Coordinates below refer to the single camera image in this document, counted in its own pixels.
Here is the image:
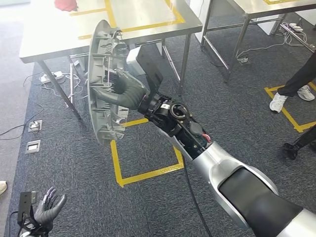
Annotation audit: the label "tangled white cables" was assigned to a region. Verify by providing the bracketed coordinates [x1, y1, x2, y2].
[23, 70, 88, 109]

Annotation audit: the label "grey plastic wheel hubcap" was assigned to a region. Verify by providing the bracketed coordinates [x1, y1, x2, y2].
[87, 19, 129, 147]

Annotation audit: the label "yellow floor tape outline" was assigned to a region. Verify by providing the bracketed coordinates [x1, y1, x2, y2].
[110, 118, 185, 188]
[264, 81, 316, 133]

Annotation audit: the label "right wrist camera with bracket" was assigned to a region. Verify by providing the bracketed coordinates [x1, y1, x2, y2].
[127, 45, 164, 95]

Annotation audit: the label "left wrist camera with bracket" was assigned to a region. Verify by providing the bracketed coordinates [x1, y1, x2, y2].
[17, 191, 38, 223]

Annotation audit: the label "black stand leg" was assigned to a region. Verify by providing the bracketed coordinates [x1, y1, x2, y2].
[283, 125, 316, 161]

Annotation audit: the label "stainless steel workbench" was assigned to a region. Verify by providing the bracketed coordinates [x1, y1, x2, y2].
[19, 0, 204, 121]
[200, 0, 316, 83]

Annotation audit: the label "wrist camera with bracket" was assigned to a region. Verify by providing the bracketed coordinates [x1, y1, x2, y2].
[127, 45, 164, 95]
[17, 191, 38, 223]

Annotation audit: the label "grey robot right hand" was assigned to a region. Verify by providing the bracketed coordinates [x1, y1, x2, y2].
[93, 70, 149, 111]

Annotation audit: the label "grey floor socket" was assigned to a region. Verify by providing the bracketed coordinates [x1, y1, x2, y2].
[28, 119, 43, 133]
[26, 140, 41, 155]

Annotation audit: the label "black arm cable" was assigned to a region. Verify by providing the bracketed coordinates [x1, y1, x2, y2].
[183, 157, 207, 237]

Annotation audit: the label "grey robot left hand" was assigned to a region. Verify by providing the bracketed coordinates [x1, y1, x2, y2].
[34, 186, 67, 230]

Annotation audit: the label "red cloth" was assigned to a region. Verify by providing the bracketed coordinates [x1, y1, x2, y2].
[54, 0, 78, 12]

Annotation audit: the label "yellow table tape outline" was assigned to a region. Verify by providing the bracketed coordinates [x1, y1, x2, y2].
[69, 0, 186, 40]
[262, 0, 299, 5]

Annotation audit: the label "white power strip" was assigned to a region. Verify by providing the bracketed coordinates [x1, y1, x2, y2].
[289, 22, 304, 33]
[39, 71, 63, 84]

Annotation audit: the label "black floor cable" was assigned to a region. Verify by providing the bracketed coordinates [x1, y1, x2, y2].
[0, 101, 44, 141]

